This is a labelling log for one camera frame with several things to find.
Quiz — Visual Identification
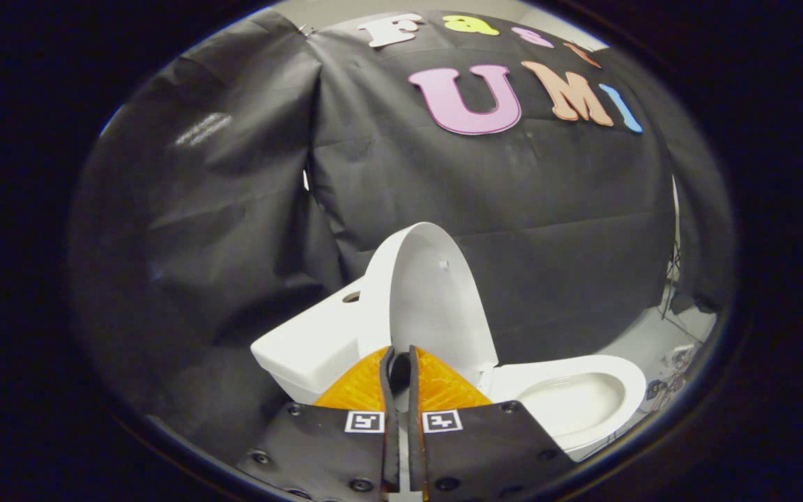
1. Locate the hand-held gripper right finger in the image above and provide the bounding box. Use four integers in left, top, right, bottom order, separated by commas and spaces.
407, 345, 576, 501

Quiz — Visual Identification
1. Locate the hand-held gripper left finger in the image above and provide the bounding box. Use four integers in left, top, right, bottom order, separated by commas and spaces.
238, 347, 400, 501

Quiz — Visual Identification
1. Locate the white toilet lid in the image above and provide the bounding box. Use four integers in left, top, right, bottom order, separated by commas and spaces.
358, 222, 499, 386

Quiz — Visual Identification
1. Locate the white ceramic toilet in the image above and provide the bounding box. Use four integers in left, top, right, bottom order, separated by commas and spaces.
251, 279, 648, 462

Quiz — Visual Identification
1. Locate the black backdrop cloth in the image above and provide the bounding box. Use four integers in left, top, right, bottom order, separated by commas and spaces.
67, 8, 737, 468

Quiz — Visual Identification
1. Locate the thin metal stand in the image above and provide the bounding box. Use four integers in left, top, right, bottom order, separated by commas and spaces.
659, 174, 685, 321

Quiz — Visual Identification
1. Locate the tangle of black cables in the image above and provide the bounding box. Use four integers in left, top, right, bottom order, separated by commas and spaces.
644, 342, 698, 416

